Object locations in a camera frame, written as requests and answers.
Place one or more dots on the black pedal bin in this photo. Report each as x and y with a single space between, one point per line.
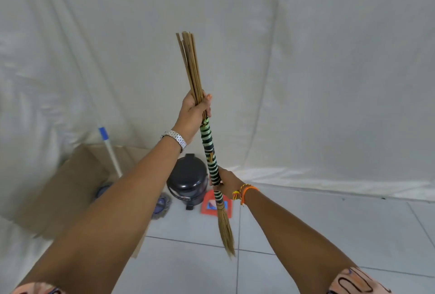
188 178

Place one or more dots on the person's patterned left sleeve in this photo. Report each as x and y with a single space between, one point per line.
35 288

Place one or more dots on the silver metal wristwatch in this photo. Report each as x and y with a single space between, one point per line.
177 138

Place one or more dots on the person's right hand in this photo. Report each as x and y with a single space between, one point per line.
231 183

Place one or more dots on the person's right forearm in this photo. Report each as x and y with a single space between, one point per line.
292 236

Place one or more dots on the person's patterned sleeve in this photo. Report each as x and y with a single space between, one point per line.
356 282
35 288

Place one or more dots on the white fabric backdrop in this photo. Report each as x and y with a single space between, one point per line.
312 66

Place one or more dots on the red dustpan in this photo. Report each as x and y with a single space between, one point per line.
208 207

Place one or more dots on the person's left thumb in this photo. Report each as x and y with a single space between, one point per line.
205 101

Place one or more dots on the person's right fingers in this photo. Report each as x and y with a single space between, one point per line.
217 181

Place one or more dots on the person's patterned right sleeve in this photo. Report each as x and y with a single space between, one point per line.
356 282

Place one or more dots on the person's left forearm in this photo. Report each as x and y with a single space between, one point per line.
112 208

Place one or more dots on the person's left hand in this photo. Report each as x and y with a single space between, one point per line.
188 115

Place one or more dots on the brown cardboard box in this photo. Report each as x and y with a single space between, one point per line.
73 181

